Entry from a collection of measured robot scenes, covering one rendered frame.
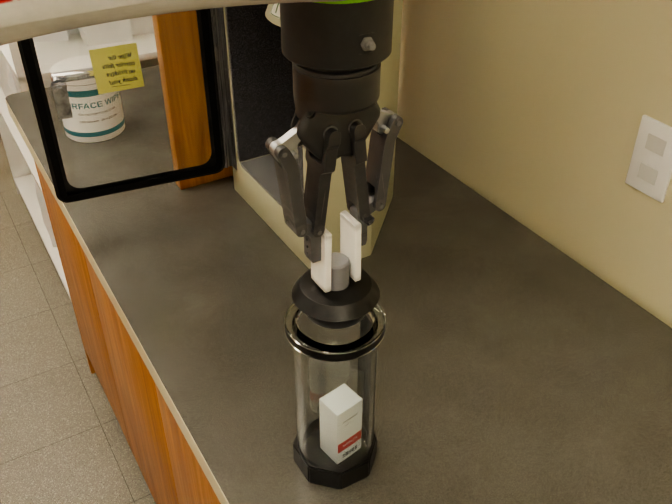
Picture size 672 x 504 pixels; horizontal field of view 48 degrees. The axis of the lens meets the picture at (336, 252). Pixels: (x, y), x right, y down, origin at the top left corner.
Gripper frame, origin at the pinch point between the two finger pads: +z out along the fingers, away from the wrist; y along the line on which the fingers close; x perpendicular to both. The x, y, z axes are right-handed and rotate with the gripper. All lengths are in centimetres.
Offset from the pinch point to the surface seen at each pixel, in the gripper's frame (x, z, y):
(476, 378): -1.4, 31.2, -23.6
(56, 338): -155, 126, 16
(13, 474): -105, 126, 40
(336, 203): -33.4, 18.7, -20.0
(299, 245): -38, 28, -16
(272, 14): -48, -7, -17
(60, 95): -66, 6, 12
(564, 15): -29, -6, -59
